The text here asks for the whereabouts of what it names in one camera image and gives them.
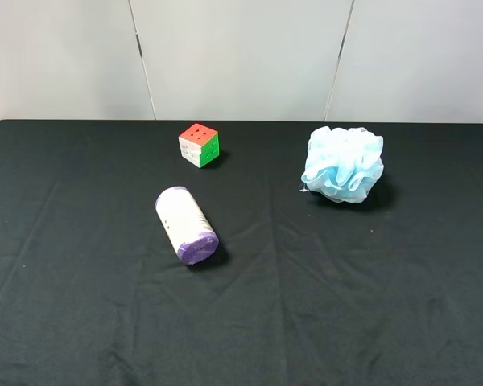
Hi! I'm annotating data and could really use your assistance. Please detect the light blue mesh bath loofah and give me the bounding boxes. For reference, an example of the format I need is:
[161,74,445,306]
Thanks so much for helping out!
[299,126,384,203]

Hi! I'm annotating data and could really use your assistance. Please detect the multicoloured puzzle cube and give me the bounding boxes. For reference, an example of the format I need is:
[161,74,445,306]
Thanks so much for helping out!
[179,123,220,168]

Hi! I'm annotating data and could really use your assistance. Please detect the purple trash bag roll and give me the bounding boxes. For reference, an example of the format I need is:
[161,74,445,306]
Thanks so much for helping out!
[155,186,219,265]

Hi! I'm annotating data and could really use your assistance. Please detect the black tablecloth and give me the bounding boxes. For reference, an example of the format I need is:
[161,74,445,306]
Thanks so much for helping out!
[0,121,483,385]

